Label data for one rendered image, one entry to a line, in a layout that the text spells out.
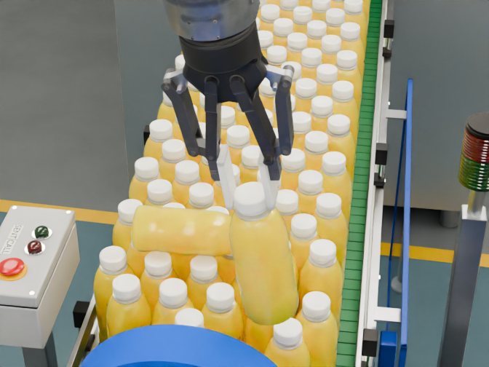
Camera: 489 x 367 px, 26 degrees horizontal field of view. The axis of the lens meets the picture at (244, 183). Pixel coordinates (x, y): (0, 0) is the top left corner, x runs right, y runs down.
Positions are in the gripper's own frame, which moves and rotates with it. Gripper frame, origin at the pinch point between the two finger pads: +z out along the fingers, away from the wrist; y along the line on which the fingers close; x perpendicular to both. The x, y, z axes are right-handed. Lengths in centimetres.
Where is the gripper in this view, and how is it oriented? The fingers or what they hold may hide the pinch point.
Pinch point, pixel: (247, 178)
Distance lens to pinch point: 113.4
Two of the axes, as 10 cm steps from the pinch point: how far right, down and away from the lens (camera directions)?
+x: 1.6, -6.8, 7.2
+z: 1.5, 7.4, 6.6
